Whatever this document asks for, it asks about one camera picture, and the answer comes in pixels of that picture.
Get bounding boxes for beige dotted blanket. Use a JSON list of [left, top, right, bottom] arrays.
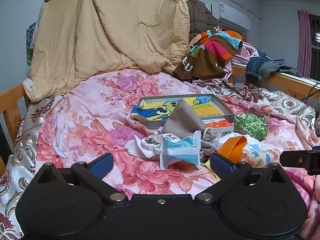
[[26, 0, 190, 103]]

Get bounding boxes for orange cup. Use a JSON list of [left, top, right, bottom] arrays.
[[216, 135, 248, 163]]

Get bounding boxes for grey drawstring pouch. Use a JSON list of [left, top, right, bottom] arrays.
[[157, 99, 220, 143]]

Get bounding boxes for jar of green beads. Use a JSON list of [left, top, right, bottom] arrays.
[[232, 110, 269, 142]]

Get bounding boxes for pink curtain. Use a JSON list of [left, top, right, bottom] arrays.
[[297, 10, 313, 78]]

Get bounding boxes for blue jeans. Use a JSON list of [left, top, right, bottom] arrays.
[[245, 56, 302, 83]]

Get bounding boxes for black cable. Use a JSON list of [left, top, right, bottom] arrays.
[[301, 81, 320, 103]]

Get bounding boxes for barred window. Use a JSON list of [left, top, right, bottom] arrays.
[[309, 14, 320, 80]]

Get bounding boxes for wooden bed frame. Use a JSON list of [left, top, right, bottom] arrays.
[[0, 65, 320, 178]]

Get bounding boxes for white air conditioner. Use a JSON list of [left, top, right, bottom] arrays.
[[211, 2, 251, 33]]

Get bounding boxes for cartoon printed white pouch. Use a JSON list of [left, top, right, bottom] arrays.
[[125, 134, 180, 159]]

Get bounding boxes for pastel striped white towel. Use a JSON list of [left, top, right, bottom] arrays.
[[240, 140, 282, 168]]

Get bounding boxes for orange and white carton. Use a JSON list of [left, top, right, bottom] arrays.
[[202, 119, 234, 138]]

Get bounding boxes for brown quilted jacket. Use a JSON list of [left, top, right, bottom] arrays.
[[186, 0, 220, 40]]

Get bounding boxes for small blue wall poster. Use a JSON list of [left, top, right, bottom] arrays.
[[26, 22, 37, 67]]

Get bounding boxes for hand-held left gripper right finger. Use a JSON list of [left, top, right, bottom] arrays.
[[195, 152, 290, 204]]

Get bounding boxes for blue and white tissue packet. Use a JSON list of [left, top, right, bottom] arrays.
[[159, 130, 202, 170]]

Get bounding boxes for pink floral blanket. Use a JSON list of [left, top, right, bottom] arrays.
[[35, 69, 320, 240]]

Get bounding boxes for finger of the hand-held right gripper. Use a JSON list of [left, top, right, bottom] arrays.
[[279, 146, 320, 176]]

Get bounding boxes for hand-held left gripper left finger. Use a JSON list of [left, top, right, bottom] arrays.
[[32, 152, 127, 204]]

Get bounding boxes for brown colourful striped cloth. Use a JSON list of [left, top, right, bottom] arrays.
[[173, 30, 243, 80]]

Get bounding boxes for grey box with frog print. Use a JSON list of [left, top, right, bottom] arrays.
[[130, 94, 234, 130]]

